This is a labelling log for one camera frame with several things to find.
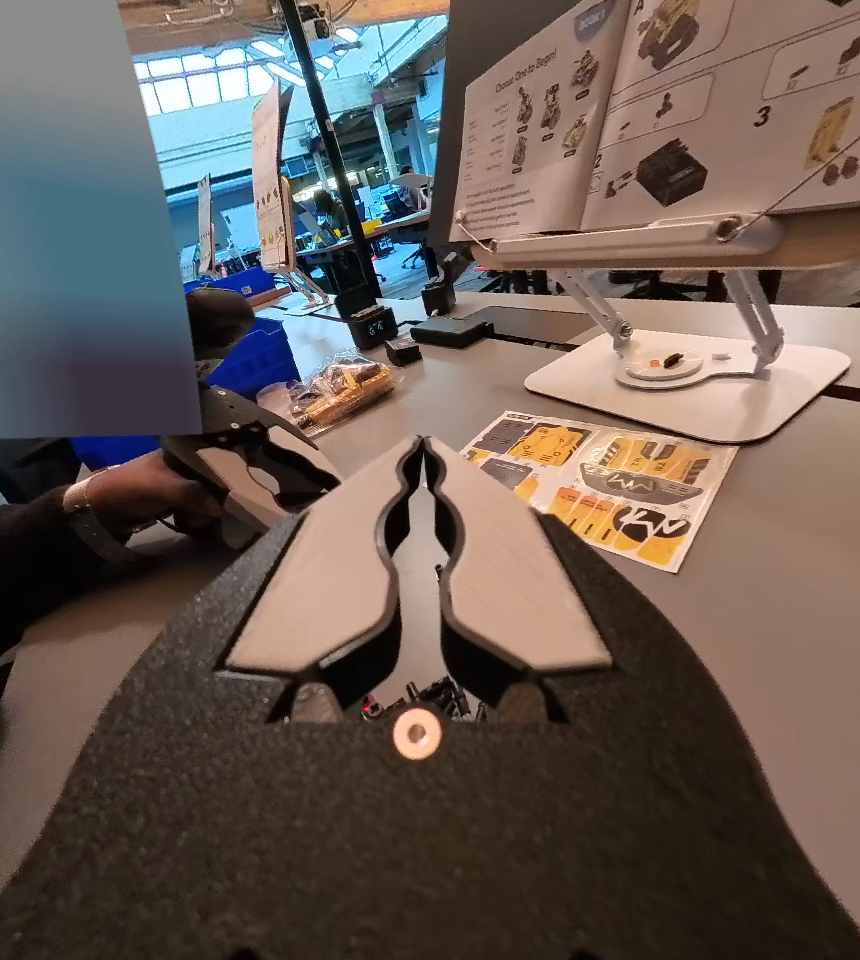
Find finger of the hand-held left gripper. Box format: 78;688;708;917
196;446;305;531
248;423;343;496

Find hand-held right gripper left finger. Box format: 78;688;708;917
223;435;425;702

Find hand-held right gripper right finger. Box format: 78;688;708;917
424;435;613;702

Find pile of black connector pins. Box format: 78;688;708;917
358;673;489;725

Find person's left forearm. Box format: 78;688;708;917
0;483;112;661

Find person's left hand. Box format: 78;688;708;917
85;452;227;540

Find blue storage bin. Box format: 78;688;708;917
182;270;290;303
70;315;305;470

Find clear bag of yellow parts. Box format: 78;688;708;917
291;351;395;438

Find black charging case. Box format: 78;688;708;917
334;287;401;351

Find yellow grey sticker sheet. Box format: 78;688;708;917
460;410;738;575

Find grey wrist watch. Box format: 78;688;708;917
62;466;134;565

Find wooden background book stand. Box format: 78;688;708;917
194;172;217;277
250;75;333;310

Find black flat power bank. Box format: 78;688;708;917
409;316;494;350

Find black charger adapter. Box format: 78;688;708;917
421;251;459;320

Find background wooden desk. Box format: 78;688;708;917
295;210;431;279

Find black pole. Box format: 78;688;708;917
278;0;386;301

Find white book stand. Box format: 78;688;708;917
426;0;860;445

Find instruction booklet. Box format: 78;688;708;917
446;0;860;245

